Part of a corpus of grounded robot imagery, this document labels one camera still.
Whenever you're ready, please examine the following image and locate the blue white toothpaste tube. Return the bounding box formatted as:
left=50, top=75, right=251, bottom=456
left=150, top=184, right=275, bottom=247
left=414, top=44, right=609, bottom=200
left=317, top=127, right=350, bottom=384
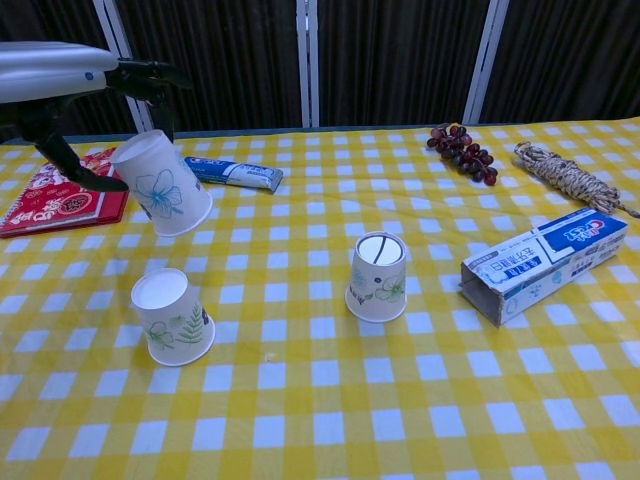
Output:
left=183, top=156, right=285, bottom=194

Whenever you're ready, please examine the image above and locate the black pleated partition panel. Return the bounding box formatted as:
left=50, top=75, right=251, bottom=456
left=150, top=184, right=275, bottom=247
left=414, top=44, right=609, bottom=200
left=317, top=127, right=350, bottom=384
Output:
left=115, top=0, right=304, bottom=134
left=480, top=0, right=640, bottom=125
left=0, top=0, right=139, bottom=144
left=317, top=0, right=489, bottom=128

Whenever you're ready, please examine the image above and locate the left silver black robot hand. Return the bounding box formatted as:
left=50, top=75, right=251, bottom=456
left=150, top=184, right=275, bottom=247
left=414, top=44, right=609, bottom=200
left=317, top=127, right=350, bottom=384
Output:
left=0, top=41, right=194, bottom=194

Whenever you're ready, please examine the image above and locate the paper cup green fern print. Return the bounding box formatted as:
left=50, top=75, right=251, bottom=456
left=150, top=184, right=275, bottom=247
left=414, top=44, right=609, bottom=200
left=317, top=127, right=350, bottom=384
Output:
left=130, top=268, right=217, bottom=368

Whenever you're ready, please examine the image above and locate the red spiral desk calendar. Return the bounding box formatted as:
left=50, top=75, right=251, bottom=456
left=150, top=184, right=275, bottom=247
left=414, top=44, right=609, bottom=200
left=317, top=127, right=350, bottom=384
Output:
left=0, top=147, right=132, bottom=239

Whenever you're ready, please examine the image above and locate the beige twisted rope bundle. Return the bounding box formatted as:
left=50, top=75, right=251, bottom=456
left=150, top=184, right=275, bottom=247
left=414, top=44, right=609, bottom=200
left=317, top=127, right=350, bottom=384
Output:
left=513, top=141, right=640, bottom=219

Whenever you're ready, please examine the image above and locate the blue white toothpaste box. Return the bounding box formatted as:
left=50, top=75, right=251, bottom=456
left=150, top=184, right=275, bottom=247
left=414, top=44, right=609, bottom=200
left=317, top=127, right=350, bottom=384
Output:
left=458, top=208, right=630, bottom=329

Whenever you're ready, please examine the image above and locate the yellow white checked tablecloth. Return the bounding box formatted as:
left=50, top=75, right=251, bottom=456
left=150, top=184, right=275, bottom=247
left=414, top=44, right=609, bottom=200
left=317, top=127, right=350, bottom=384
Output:
left=0, top=117, right=640, bottom=480

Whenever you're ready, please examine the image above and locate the dark red grape bunch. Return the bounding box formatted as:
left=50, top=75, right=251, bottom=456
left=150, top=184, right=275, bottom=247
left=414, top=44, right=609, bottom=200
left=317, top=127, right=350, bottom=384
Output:
left=426, top=123, right=500, bottom=187

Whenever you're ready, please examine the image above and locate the paper cup black line bottom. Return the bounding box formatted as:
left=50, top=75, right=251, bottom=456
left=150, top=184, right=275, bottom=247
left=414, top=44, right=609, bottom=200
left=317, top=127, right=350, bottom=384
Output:
left=344, top=230, right=409, bottom=324

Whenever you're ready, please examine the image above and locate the white partition frame post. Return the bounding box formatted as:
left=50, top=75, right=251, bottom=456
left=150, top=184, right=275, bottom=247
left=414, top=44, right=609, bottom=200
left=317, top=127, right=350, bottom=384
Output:
left=462, top=0, right=510, bottom=126
left=296, top=0, right=321, bottom=129
left=92, top=0, right=155, bottom=135

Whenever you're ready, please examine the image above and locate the paper cup blue flower print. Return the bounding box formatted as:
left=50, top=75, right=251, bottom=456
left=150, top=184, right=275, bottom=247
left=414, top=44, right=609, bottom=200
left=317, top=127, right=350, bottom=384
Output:
left=110, top=129, right=215, bottom=238

